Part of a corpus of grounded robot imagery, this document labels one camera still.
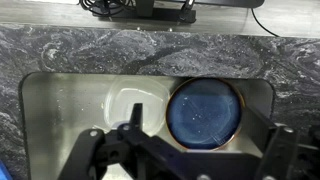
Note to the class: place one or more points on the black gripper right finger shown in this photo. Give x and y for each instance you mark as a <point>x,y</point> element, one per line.
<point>283,153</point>

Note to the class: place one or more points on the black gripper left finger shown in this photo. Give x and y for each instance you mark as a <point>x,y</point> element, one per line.
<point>100,150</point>

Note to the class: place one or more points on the blue cloth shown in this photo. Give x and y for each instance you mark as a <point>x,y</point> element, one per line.
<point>66,100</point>

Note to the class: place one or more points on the clear plastic container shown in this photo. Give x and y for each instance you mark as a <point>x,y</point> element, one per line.
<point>133,96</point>

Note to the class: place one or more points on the dark blue plate copper rim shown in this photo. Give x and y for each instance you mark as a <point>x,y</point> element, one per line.
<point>203,113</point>

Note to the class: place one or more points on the black monitor stand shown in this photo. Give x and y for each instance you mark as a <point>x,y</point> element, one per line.
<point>146,11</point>

